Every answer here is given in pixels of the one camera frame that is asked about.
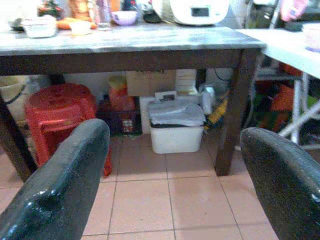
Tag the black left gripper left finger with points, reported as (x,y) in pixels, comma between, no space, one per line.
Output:
(57,190)

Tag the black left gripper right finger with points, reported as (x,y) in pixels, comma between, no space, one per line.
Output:
(285,182)

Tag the red plastic stool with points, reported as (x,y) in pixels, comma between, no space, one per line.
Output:
(58,112)

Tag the dark plastic crate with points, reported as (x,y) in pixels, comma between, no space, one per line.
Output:
(120,121)

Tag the white plastic bucket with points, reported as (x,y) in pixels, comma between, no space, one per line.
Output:
(12,97)

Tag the orange yellow snack bag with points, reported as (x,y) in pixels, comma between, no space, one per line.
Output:
(120,96)

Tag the white plastic bin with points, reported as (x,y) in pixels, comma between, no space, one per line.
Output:
(176,137)

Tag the white folding table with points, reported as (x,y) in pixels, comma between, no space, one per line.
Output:
(287,47)

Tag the cardboard box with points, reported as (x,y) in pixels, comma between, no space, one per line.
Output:
(147,82)

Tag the white bowl purple pattern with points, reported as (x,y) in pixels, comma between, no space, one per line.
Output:
(311,37)

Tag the white lidded container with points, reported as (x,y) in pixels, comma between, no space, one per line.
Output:
(40,27)

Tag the small white bowl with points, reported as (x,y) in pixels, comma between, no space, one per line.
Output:
(80,27)

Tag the dark wooden table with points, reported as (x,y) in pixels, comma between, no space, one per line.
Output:
(140,47)

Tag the pink cloth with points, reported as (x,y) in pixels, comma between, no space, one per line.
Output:
(292,8)

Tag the clear drinking glass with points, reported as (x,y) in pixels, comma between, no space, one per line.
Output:
(103,12)

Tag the purple plastic bowl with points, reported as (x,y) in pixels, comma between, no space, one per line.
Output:
(124,17)

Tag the white rice cooker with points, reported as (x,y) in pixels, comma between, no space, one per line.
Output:
(191,11)

